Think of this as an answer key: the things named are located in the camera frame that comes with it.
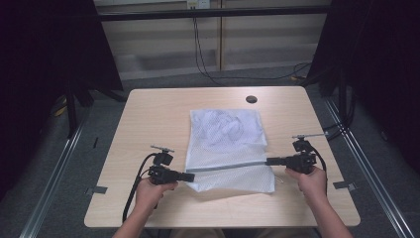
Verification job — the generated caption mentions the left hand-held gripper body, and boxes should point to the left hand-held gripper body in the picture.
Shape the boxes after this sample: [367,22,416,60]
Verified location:
[147,145,175,185]

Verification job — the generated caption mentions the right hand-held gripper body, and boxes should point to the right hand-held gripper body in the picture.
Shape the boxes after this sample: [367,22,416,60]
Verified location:
[285,132,330,176]

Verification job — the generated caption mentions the white mesh laundry bag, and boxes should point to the white mesh laundry bag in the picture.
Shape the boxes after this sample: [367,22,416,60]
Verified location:
[184,108,285,194]

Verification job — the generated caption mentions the person's right hand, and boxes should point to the person's right hand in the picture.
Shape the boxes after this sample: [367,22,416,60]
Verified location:
[285,167,329,203]

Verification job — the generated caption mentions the person's left hand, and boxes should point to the person's left hand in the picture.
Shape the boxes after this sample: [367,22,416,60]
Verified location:
[135,178,179,216]

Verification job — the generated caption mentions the grey tape strip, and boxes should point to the grey tape strip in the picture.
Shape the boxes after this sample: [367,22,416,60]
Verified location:
[84,185,109,196]
[332,180,358,192]

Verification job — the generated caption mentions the white crumpled cloth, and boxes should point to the white crumpled cloth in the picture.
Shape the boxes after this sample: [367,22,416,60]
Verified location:
[197,110,263,148]

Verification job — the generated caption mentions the black metal stand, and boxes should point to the black metal stand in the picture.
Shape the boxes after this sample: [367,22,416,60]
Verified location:
[63,78,97,140]

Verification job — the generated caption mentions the black curtain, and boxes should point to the black curtain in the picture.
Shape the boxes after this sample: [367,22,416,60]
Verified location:
[0,0,125,201]
[306,0,420,175]

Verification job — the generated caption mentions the black horizontal bar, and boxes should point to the black horizontal bar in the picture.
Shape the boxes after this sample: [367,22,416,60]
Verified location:
[97,5,332,23]

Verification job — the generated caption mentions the right hand-held gripper black cable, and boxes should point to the right hand-held gripper black cable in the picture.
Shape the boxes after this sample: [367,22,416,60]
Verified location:
[309,144,329,196]

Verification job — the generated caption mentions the black floor cables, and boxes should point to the black floor cables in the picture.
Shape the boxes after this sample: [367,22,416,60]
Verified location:
[321,87,357,142]

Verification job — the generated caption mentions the metal floor rail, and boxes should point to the metal floor rail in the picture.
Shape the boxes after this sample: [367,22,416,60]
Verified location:
[19,113,87,238]
[322,96,416,238]

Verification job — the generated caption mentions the black wall cables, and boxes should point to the black wall cables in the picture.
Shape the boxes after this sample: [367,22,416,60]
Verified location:
[191,16,312,87]

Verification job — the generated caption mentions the white wall socket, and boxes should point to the white wall socket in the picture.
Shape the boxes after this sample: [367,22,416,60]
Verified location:
[185,0,212,10]

